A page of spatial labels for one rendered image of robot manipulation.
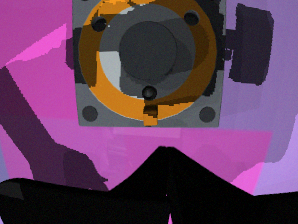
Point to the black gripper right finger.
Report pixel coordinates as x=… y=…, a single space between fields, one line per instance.
x=200 y=197

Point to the orange round plate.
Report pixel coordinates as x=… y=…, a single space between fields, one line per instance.
x=107 y=79

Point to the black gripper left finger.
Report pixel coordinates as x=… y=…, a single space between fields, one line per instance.
x=140 y=199

